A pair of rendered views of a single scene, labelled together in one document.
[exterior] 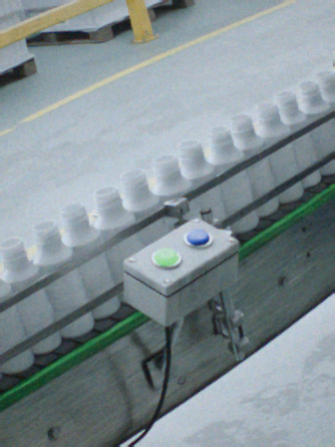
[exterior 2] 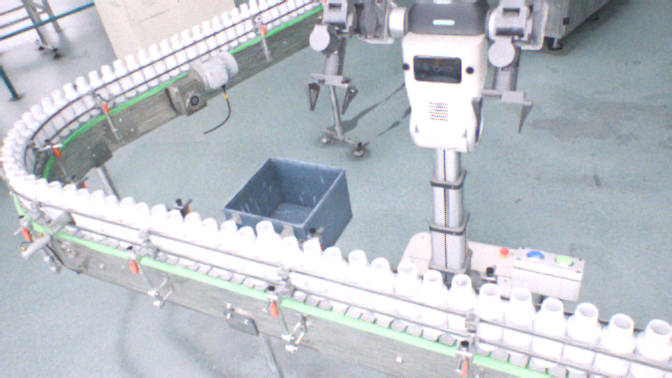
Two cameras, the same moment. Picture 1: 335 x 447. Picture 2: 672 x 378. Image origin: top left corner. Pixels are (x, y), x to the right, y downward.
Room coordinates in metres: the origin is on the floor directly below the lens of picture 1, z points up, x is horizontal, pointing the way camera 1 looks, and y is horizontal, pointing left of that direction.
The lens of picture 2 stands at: (2.16, 0.62, 2.02)
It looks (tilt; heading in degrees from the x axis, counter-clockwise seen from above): 37 degrees down; 252
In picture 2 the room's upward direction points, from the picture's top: 10 degrees counter-clockwise
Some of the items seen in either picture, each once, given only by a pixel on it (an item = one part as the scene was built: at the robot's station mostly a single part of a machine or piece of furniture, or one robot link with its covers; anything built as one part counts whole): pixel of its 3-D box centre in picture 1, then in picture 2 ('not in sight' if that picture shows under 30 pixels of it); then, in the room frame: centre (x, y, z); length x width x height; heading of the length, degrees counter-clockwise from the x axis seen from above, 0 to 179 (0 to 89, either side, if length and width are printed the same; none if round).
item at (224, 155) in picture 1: (230, 179); (409, 293); (1.80, -0.11, 1.08); 0.06 x 0.06 x 0.17
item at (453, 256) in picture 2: not in sight; (450, 256); (1.32, -0.68, 0.45); 0.13 x 0.13 x 0.40; 41
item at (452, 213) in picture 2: not in sight; (449, 217); (1.32, -0.68, 0.65); 0.11 x 0.11 x 0.40; 41
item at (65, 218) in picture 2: not in sight; (63, 252); (2.59, -0.92, 0.96); 0.23 x 0.10 x 0.27; 40
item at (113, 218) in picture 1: (120, 243); (519, 321); (1.65, 0.07, 1.08); 0.06 x 0.06 x 0.17
